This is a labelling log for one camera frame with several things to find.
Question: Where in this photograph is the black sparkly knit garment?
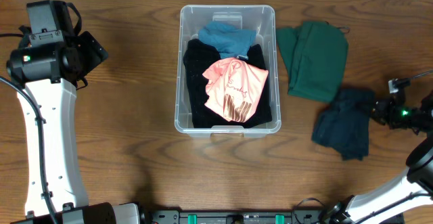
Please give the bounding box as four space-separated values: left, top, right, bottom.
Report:
183 39 272 128

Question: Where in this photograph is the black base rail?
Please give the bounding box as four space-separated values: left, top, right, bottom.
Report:
151 210 321 224

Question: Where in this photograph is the light blue denim garment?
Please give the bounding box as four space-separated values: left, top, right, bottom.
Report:
198 22 256 60

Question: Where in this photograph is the pink printed t-shirt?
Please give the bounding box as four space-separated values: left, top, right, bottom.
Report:
202 58 269 122

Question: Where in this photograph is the dark navy garment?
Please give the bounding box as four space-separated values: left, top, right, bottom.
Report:
311 88 375 161

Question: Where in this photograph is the dark green garment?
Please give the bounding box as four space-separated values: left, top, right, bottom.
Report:
276 21 348 103

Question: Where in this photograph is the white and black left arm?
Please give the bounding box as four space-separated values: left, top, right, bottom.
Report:
5 0 145 224

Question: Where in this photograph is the clear plastic storage bin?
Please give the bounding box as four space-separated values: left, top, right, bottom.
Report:
175 5 281 138

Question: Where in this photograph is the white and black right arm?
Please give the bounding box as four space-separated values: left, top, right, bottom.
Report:
319 93 432 224

